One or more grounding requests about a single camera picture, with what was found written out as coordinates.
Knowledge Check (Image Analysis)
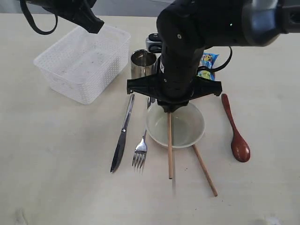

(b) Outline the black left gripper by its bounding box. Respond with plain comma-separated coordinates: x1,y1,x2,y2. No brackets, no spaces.
25,0,104,33

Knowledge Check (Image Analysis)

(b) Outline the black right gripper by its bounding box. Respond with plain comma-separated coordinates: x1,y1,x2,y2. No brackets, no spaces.
127,74,222,113

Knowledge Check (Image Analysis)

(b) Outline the white ceramic bowl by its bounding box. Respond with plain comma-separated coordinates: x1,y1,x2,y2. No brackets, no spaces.
146,102,205,149

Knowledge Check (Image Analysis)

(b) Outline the black metal cup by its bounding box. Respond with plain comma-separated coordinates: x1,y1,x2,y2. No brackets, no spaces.
130,49,157,79

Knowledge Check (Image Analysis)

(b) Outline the blue potato chips bag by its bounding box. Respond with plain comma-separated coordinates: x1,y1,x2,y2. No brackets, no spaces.
197,53,218,81

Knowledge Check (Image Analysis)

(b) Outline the silver metal fork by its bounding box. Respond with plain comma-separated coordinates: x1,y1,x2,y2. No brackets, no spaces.
131,96,157,174

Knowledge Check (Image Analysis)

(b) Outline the silver table knife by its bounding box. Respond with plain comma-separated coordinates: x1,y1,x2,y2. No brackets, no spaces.
110,94,135,173

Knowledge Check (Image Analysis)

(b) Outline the brown wooden chopstick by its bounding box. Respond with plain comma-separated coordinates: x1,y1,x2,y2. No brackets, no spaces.
192,144,218,197
167,113,173,179

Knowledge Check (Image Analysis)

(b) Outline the brown wooden spoon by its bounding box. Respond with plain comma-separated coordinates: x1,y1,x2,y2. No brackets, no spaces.
221,93,251,163

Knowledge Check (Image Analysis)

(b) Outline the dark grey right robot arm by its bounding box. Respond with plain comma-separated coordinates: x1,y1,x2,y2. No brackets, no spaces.
127,0,300,113

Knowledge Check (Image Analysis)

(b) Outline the white woven plastic basket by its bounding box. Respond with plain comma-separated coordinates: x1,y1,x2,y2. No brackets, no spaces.
33,24,131,105

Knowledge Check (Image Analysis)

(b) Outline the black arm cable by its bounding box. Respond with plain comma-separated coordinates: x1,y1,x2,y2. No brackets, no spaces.
196,45,233,72
20,0,59,36

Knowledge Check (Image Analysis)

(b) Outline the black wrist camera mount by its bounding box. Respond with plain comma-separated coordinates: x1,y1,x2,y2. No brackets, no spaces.
145,33,162,53

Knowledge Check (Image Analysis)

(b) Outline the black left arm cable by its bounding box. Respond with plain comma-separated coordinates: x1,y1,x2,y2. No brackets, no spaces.
20,0,59,36

